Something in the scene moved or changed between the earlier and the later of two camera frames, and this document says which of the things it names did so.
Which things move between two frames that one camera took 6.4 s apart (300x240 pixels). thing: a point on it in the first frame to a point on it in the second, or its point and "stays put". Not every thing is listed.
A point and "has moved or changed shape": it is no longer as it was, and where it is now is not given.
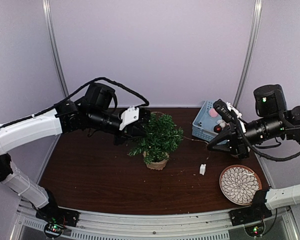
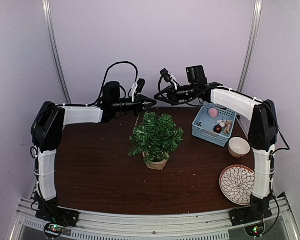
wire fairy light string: (192, 139) has moved or changed shape
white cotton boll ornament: (221, 122) stays put
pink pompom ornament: (213, 113) stays put
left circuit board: (53, 230) stays put
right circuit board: (255, 230) stays put
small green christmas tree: (163, 136) stays put
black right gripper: (230, 134) to (173, 97)
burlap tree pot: (159, 165) stays put
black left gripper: (130, 132) to (139, 103)
